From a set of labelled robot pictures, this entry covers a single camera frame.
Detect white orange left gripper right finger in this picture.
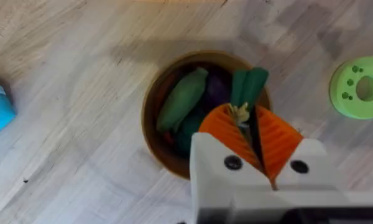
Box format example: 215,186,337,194
254,105,342,191

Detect white orange left gripper left finger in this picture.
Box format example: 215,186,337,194
189,103,273,212

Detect green leafy toy vegetable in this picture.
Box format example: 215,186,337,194
228,66,270,147

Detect brown tub with toy vegetables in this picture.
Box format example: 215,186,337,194
140,50,272,180

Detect green disc with holes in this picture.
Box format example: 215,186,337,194
328,55,373,121

